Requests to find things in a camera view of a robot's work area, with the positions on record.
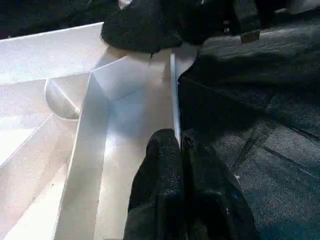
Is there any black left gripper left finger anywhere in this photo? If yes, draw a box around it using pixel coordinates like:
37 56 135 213
123 128 186 240

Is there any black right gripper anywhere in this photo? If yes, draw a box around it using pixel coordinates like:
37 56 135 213
100 0 263 55

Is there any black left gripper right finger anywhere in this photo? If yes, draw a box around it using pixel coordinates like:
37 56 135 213
181 136 261 240

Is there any white plastic table top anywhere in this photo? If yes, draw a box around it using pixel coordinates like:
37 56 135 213
0 21 199 240

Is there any black work surface mat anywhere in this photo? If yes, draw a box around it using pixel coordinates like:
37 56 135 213
0 0 320 240

